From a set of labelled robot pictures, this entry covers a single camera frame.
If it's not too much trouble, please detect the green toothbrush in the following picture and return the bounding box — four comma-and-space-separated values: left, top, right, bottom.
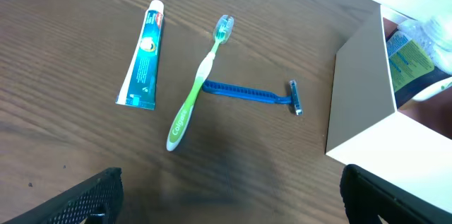
166, 15, 234, 151

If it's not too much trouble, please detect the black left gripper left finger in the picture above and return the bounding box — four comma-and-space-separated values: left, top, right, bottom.
8, 167, 124, 224

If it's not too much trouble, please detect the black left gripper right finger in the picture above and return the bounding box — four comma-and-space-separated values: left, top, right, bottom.
340, 164, 451, 224

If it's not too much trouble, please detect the blue disposable razor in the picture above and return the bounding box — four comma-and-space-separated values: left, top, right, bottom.
202, 80, 303, 116

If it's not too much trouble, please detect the white cardboard box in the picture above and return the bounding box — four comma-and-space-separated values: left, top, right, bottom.
326, 6, 451, 212

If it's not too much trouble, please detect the teal toothpaste tube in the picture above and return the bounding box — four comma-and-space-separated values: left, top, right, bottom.
116, 0, 164, 110

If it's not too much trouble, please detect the clear spray bottle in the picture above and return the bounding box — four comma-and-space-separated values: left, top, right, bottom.
386, 16, 451, 107

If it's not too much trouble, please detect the white cream tube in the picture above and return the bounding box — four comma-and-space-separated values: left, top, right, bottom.
399, 77, 451, 110

